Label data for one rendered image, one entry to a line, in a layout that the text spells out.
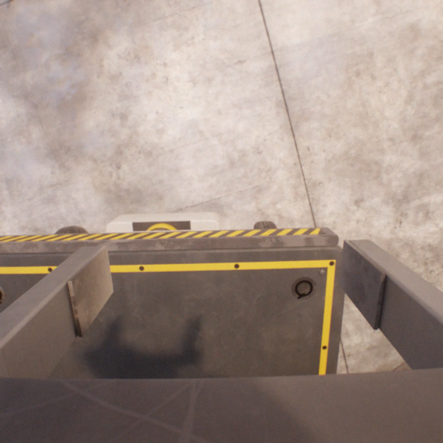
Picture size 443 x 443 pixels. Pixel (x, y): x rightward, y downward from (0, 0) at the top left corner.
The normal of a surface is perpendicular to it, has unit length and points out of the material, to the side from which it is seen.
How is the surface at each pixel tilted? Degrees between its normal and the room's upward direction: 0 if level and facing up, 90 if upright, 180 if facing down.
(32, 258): 0
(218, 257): 0
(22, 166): 0
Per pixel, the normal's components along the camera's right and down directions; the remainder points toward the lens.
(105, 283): 1.00, -0.03
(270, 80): 0.00, 0.26
